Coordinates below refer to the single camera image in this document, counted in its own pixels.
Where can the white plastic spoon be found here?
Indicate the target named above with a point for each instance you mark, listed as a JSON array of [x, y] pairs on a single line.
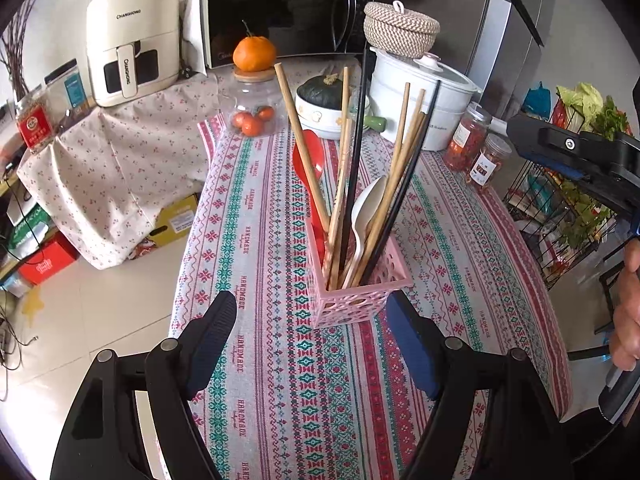
[[364, 210]]

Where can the wooden chopstick pair member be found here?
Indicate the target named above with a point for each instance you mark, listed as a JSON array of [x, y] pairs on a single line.
[[375, 227]]

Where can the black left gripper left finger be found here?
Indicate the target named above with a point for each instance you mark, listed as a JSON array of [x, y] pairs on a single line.
[[101, 437]]

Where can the bamboo chopstick green band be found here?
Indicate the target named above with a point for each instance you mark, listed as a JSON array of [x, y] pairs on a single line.
[[336, 216]]

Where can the glass jar with tomatoes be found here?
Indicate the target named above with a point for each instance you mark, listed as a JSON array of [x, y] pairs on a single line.
[[252, 104]]

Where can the silver refrigerator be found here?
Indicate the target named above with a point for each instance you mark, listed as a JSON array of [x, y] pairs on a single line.
[[496, 43]]

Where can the orange mandarin fruit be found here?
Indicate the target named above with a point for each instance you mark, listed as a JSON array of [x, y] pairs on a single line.
[[254, 53]]

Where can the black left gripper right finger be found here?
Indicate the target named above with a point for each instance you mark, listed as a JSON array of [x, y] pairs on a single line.
[[521, 438]]

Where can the tall jar red snacks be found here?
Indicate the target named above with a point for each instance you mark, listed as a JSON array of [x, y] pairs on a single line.
[[468, 138]]

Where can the green leafy vegetables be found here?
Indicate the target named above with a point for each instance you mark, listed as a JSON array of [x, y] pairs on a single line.
[[584, 109]]

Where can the short jar dried rings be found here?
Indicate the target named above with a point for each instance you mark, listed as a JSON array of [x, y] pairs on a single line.
[[489, 159]]

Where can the black microwave oven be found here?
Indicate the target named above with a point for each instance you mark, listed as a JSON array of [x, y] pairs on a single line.
[[295, 27]]

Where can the cream air fryer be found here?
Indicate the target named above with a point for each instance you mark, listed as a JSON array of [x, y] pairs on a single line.
[[133, 48]]

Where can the white ceramic bowl green handle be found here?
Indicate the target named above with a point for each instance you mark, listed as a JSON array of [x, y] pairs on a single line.
[[326, 123]]

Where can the red cardboard box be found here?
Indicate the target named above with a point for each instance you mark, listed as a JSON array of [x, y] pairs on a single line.
[[53, 259]]

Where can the woven rattan lidded basket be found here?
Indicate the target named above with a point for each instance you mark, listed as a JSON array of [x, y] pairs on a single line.
[[393, 28]]

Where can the black chopstick gold tip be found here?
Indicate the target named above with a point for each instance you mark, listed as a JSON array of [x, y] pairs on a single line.
[[355, 153]]

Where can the patterned striped tablecloth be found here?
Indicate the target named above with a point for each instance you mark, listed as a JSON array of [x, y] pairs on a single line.
[[311, 384]]

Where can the light wooden chopstick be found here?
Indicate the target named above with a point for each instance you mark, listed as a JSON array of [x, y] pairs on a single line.
[[301, 144]]

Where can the floral cloth cover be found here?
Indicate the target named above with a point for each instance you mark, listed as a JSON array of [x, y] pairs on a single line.
[[105, 180]]

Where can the white electric cooking pot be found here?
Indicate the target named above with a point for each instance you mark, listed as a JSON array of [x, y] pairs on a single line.
[[399, 84]]

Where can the black wire vegetable rack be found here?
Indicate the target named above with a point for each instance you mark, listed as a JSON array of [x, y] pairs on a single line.
[[560, 224]]

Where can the person's right hand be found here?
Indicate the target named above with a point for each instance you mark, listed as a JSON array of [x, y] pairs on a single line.
[[624, 344]]

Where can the dark green pumpkin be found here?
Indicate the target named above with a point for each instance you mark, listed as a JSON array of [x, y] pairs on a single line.
[[323, 91]]

